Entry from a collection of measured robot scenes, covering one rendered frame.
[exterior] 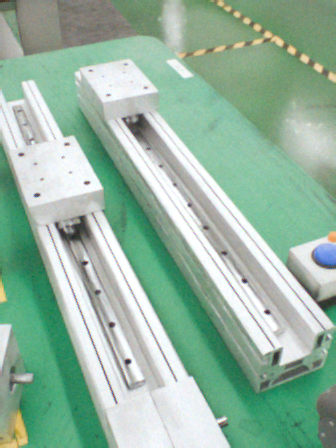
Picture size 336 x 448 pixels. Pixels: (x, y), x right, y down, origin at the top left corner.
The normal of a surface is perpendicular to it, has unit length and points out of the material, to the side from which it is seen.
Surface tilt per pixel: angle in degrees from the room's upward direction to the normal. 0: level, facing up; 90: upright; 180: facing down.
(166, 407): 0
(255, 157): 0
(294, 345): 0
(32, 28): 90
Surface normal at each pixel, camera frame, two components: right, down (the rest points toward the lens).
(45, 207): 0.39, 0.61
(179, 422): 0.00, -0.75
